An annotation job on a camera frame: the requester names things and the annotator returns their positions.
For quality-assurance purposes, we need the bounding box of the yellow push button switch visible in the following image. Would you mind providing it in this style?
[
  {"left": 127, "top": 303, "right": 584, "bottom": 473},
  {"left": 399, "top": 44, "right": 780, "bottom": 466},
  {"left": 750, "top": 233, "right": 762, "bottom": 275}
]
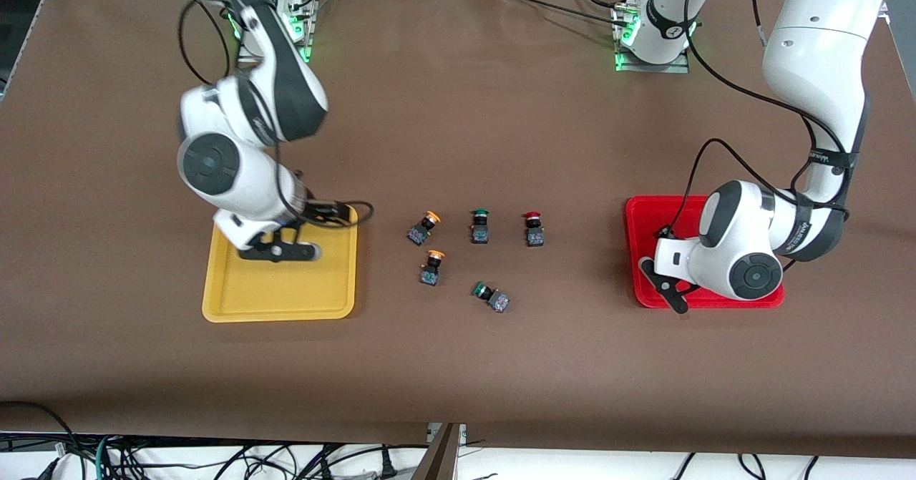
[
  {"left": 406, "top": 210, "right": 442, "bottom": 246},
  {"left": 419, "top": 250, "right": 446, "bottom": 287}
]

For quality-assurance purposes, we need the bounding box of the red plastic tray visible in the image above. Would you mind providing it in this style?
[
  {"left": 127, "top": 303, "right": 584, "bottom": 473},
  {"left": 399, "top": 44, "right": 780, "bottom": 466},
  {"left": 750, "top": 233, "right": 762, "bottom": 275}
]
[{"left": 625, "top": 195, "right": 786, "bottom": 310}]

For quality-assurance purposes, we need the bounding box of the yellow plastic tray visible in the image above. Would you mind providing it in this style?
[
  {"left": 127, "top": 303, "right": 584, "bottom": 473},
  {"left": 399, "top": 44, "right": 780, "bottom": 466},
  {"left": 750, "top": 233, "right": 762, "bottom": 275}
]
[{"left": 202, "top": 204, "right": 359, "bottom": 323}]

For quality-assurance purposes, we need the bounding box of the brown table mat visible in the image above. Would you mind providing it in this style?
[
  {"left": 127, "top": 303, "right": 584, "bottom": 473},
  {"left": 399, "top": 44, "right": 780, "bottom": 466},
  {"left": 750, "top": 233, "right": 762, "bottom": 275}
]
[{"left": 0, "top": 0, "right": 916, "bottom": 459}]

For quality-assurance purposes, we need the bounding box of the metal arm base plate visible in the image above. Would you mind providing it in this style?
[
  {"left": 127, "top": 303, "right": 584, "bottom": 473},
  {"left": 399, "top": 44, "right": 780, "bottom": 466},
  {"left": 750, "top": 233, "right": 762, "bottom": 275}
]
[
  {"left": 614, "top": 1, "right": 691, "bottom": 74},
  {"left": 236, "top": 0, "right": 318, "bottom": 64}
]

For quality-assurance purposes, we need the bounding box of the black cable on mat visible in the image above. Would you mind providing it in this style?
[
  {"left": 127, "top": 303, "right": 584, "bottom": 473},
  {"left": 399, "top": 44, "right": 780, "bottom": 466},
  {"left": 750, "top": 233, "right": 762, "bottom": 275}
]
[{"left": 490, "top": 0, "right": 630, "bottom": 19}]

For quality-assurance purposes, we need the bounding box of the black looped floor cable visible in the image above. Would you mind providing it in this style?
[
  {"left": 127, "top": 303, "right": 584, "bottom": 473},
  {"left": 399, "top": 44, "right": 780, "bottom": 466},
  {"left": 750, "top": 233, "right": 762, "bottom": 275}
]
[{"left": 0, "top": 400, "right": 78, "bottom": 480}]

